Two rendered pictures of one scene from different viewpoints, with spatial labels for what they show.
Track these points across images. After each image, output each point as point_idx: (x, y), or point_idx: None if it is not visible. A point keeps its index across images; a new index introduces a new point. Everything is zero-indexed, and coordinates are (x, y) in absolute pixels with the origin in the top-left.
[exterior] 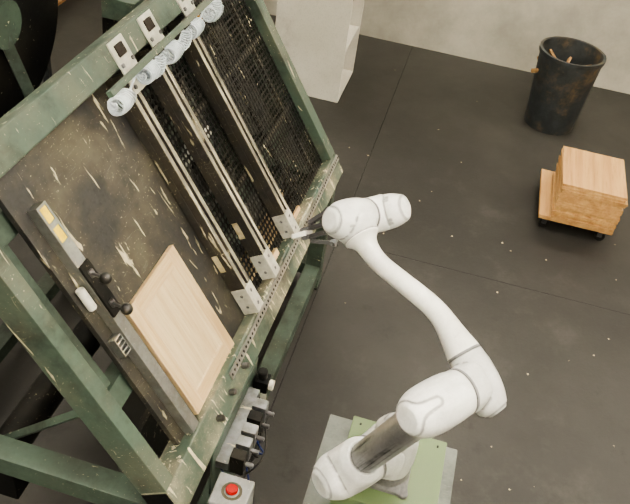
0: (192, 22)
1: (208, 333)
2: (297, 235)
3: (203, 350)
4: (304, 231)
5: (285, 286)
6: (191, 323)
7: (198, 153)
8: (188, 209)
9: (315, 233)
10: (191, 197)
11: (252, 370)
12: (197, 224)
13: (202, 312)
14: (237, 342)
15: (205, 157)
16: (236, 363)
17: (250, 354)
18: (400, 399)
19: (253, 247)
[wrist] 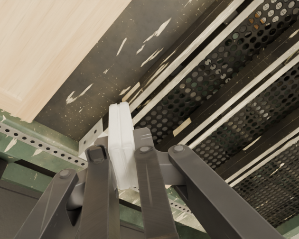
0: None
1: (24, 73)
2: (116, 118)
3: None
4: (127, 138)
5: (128, 196)
6: (24, 35)
7: (278, 47)
8: (197, 25)
9: (102, 193)
10: (216, 18)
11: None
12: (178, 45)
13: (51, 60)
14: (29, 126)
15: (275, 56)
16: None
17: (18, 146)
18: None
19: (164, 148)
